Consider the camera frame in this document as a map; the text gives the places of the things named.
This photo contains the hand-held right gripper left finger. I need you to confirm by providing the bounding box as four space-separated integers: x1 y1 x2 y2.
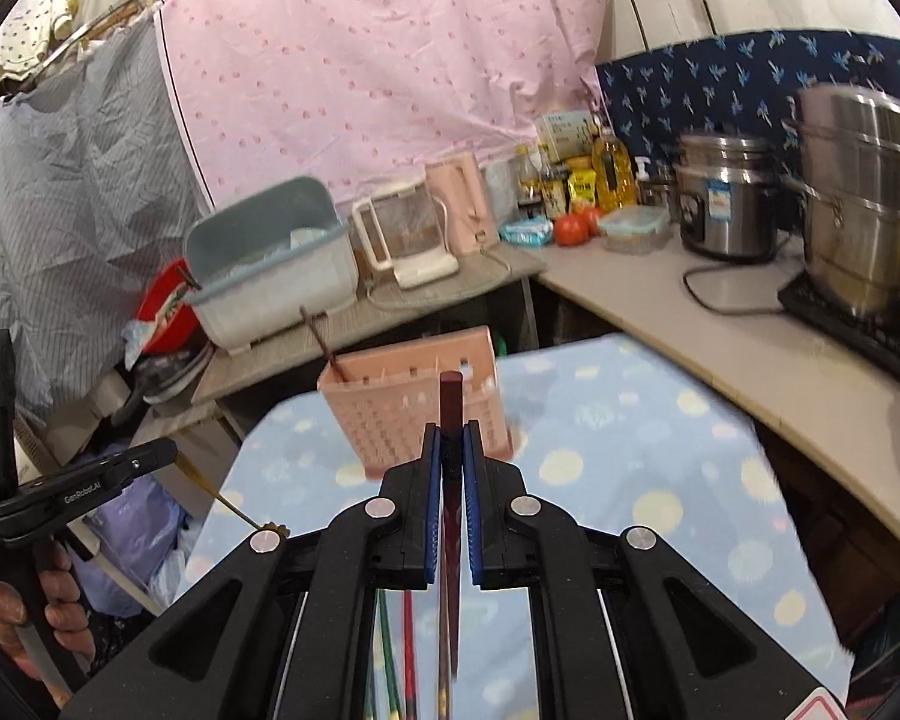
60 424 442 720

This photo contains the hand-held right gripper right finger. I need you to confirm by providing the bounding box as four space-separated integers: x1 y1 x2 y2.
461 422 852 720

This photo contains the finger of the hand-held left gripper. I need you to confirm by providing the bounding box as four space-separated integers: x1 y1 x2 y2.
109 440 179 487

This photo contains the pink perforated utensil holder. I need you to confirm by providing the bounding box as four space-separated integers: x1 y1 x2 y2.
316 325 517 482

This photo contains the green patterned chopstick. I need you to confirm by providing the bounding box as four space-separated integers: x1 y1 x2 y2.
375 591 404 720

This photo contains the red patterned chopstick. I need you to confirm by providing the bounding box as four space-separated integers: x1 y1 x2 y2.
401 591 422 720

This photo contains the person's left hand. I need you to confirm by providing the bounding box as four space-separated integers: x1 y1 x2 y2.
0 542 96 682

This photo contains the black frying pan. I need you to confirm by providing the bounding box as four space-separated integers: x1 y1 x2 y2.
112 349 211 425

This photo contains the purple plastic bag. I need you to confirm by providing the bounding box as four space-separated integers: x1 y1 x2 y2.
90 476 188 616

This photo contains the white plastic bag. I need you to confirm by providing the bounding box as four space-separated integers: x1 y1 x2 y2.
150 525 197 616

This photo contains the red plastic basin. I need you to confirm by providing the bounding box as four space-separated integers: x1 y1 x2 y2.
133 259 203 355

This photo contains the grey wood-grain counter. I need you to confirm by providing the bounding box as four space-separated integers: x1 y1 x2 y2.
191 244 548 406

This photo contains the blue planet-print tablecloth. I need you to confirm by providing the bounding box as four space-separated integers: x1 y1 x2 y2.
184 331 860 720

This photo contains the grey-blue dish drainer bin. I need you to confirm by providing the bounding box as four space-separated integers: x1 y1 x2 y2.
184 176 361 352

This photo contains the grey striped cloth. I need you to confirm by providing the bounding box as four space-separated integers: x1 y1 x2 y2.
0 15 218 428

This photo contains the blue wet wipes packet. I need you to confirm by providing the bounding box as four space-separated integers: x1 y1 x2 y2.
499 216 554 247

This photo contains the white glass kettle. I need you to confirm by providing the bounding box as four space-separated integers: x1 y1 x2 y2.
350 178 460 290

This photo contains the beige counter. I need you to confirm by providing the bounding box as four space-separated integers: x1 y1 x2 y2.
536 229 900 578

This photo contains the pink electric kettle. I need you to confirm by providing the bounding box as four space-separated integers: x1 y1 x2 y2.
425 152 500 257

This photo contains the clear food container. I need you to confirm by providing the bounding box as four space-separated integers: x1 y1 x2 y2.
598 206 674 254

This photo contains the yellow cooking oil bottle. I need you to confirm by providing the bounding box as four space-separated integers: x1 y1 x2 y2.
590 126 638 212

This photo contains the white carton box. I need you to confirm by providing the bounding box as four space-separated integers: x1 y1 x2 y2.
534 111 597 162

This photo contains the steel rice cooker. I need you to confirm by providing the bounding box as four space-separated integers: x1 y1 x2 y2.
675 131 788 265

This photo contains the white floral cloth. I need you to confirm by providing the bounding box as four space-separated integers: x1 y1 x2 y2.
0 0 271 91

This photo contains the black induction cooker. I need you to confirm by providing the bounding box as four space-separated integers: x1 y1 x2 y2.
776 270 900 383

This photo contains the pink heart-print curtain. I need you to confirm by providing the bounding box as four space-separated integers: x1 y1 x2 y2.
154 0 616 215

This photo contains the stacked steel steamer pot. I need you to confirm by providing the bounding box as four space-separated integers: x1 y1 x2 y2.
784 84 900 327

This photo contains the navy leaf-print cloth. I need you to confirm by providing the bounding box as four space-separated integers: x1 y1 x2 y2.
595 30 900 173

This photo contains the black power cable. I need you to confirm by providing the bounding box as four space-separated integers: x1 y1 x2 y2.
680 235 803 316

